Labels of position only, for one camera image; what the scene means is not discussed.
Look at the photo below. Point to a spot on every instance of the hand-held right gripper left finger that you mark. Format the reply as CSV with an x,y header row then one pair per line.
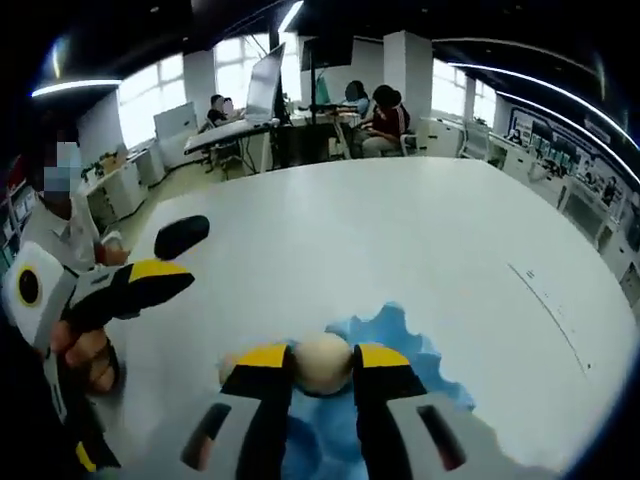
x,y
265,380

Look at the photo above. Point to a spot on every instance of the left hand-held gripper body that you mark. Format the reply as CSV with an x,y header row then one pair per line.
x,y
45,300

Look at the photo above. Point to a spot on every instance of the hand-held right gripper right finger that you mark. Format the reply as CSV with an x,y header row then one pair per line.
x,y
385,385

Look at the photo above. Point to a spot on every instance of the brown egg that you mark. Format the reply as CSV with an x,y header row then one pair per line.
x,y
227,367
322,362

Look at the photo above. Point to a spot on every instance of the blue egg tray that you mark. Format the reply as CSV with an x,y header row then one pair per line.
x,y
400,340

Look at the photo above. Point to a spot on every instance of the person's left hand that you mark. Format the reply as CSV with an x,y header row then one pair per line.
x,y
82,352

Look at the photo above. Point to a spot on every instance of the white low cabinet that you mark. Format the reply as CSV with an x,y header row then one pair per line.
x,y
120,185

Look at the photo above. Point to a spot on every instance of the white board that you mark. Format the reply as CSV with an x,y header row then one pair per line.
x,y
172,135

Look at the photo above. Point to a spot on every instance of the white desk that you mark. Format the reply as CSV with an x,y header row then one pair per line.
x,y
225,135

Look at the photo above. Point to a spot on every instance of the white table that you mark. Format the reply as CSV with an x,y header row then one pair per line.
x,y
350,240

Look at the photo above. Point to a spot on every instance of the large grey monitor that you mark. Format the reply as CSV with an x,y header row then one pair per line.
x,y
265,85

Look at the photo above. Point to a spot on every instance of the short ceiling light strip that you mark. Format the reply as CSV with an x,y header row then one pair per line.
x,y
75,87

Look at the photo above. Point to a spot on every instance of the black display screen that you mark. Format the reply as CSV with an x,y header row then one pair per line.
x,y
327,50

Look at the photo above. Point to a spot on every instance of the white mesh office chair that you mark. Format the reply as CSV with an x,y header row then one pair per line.
x,y
475,140

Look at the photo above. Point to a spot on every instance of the long white counter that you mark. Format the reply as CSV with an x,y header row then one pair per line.
x,y
580,200

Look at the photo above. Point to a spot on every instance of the narrow white pillar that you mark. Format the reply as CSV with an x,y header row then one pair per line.
x,y
407,80

